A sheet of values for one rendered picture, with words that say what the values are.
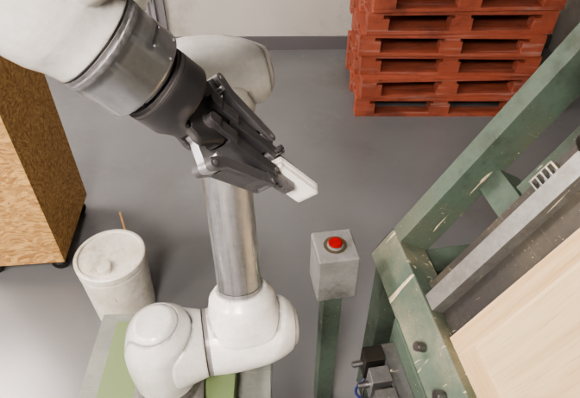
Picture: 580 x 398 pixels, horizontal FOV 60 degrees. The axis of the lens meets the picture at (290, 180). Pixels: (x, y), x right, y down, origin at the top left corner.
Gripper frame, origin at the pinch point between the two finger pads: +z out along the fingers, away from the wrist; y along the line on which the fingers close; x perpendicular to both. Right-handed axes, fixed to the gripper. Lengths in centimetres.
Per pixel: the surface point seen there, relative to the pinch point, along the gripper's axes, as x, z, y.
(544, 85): -26, 68, 54
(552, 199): -18, 72, 27
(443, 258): 22, 106, 39
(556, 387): -5, 79, -9
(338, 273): 42, 76, 30
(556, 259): -13, 76, 15
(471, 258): 5, 80, 23
